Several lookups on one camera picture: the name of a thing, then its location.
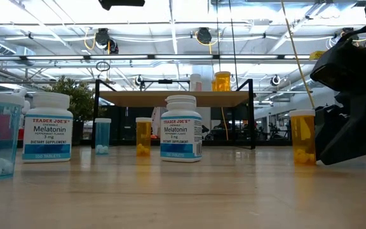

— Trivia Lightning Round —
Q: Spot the large orange pill bottle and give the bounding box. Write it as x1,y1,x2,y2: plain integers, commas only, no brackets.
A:
214,71,232,92

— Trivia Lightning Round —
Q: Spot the small orange pill bottle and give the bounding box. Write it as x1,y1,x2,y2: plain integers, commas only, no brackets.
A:
135,117,153,157
288,109,317,166

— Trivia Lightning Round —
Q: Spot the yellow hanging cable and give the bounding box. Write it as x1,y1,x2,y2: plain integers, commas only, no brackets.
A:
280,0,316,109

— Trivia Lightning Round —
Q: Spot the black hanging cable loop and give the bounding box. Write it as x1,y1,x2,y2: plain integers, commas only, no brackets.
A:
95,60,111,73

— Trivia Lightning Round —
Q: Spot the white Melatonin supplement bottle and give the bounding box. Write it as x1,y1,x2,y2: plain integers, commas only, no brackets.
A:
22,92,74,164
159,94,203,163

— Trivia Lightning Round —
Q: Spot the long ceiling light bar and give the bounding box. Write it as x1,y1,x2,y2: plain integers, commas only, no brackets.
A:
0,53,317,61

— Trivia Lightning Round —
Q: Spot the wooden shelf black frame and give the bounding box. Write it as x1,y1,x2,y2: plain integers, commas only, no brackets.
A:
90,78,256,150

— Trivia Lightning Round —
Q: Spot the yellow hanging cord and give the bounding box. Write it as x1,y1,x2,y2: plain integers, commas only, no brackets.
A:
220,107,230,141

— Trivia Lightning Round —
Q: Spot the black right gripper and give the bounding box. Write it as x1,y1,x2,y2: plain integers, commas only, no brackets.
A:
309,39,366,166

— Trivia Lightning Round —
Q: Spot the green artificial plant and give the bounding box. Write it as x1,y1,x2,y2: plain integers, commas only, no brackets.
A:
44,75,95,146

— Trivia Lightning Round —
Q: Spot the yellow cable tag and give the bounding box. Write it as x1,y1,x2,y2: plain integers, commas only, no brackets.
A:
309,50,327,60

